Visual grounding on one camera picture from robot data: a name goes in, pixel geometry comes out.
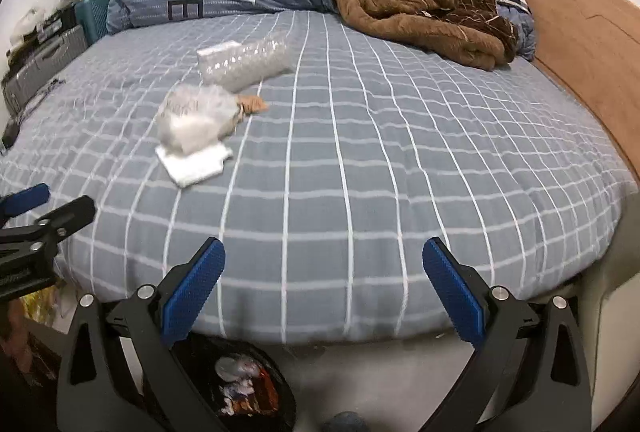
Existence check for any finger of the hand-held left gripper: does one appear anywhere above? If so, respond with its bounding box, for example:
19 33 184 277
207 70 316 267
0 195 97 263
0 182 51 220

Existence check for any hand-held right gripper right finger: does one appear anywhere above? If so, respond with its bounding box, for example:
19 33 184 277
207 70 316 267
421 236 593 432

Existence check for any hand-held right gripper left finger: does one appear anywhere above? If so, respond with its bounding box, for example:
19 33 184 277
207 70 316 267
56 236 236 432

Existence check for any black trash bin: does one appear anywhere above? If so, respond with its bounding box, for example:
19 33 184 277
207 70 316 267
172 334 298 432

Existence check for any white tissue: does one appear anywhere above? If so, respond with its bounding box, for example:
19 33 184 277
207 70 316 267
155 142 233 188

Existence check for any clear plastic bag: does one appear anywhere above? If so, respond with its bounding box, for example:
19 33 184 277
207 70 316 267
156 84 246 155

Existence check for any small brown wrapper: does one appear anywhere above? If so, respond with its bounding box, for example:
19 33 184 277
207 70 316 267
235 95 269 115

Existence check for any person's left hand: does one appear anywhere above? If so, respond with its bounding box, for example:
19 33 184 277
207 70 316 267
0 299 33 373

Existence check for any yellow plastic bag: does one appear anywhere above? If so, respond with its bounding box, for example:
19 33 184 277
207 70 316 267
20 287 66 328

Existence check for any crumpled white wrapper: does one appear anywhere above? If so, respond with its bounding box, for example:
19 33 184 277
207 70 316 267
215 354 256 385

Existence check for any red brown packet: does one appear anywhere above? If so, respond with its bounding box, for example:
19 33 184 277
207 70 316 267
250 362 281 413

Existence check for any grey suitcase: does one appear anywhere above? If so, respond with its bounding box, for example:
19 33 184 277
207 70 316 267
2 20 91 113

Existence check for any grey checked bed sheet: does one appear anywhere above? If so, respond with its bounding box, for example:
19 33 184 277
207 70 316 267
0 7 640 345

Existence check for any white item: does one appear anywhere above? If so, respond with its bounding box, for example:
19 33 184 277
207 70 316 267
12 7 51 36

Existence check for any teal suitcase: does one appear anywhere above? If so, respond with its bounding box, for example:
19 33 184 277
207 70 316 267
75 0 113 46

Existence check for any wooden headboard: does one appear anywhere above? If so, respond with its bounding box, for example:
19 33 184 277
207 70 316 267
517 0 640 183

